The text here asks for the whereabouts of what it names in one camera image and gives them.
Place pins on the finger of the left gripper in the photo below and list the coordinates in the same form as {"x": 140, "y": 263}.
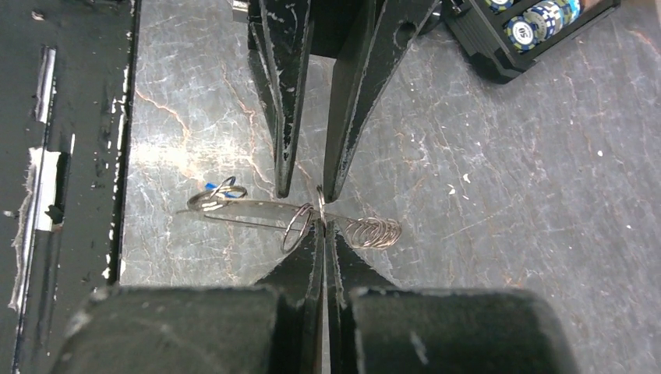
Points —
{"x": 282, "y": 33}
{"x": 377, "y": 42}

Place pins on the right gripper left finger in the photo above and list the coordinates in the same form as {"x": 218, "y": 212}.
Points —
{"x": 272, "y": 326}

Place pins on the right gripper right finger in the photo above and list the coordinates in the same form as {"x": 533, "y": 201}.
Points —
{"x": 376, "y": 327}

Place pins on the metal key organizer plate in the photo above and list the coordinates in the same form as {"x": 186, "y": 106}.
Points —
{"x": 231, "y": 204}

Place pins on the black poker chip case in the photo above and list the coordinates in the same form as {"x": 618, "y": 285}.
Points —
{"x": 504, "y": 39}

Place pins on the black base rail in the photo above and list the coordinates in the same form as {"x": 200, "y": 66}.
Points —
{"x": 67, "y": 74}

